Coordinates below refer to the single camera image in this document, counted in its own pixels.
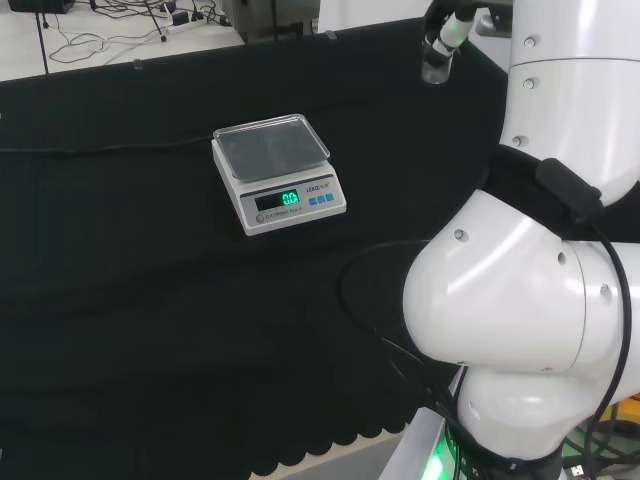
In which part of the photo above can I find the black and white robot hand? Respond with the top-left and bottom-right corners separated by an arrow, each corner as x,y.
423,0 -> 489,56

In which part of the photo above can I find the small clear glass beaker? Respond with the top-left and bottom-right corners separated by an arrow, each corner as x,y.
421,32 -> 454,85

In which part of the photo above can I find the white electronic balance steel pan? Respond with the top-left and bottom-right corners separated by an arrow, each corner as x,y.
211,113 -> 348,237

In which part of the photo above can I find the grey metal cabinet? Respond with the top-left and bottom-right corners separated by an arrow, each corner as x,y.
222,0 -> 321,46

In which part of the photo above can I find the white power strip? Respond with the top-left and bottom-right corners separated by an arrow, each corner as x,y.
167,10 -> 207,35

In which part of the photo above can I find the black bench cloth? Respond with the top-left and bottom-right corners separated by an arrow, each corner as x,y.
0,17 -> 512,480

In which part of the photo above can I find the thin tripod leg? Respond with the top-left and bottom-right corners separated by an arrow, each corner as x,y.
33,0 -> 51,76

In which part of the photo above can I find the black box on floor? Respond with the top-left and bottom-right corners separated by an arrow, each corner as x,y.
7,0 -> 76,15

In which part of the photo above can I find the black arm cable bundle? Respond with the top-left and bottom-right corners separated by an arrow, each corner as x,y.
338,238 -> 481,480

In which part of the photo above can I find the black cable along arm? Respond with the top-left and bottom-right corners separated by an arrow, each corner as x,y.
574,218 -> 632,480

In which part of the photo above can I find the white floor cable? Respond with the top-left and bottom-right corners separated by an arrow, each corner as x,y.
47,9 -> 174,66

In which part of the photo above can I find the black balance power cable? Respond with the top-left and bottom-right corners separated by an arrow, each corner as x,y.
0,133 -> 217,154

